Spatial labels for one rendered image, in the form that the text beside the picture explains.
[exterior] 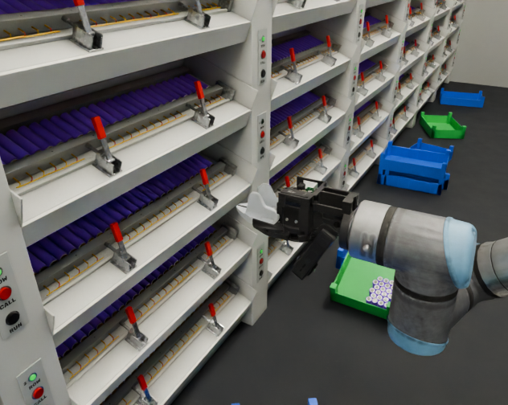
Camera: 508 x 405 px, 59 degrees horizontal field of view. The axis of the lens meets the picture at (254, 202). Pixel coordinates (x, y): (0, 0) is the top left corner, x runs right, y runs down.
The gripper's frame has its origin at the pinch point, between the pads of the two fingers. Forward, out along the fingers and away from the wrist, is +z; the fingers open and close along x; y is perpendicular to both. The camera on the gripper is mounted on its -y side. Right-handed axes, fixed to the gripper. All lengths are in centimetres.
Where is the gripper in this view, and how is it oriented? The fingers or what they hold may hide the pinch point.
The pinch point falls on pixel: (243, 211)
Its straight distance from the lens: 79.4
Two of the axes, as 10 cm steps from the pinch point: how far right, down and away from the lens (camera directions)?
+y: -0.3, -8.9, -4.6
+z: -8.7, -2.1, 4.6
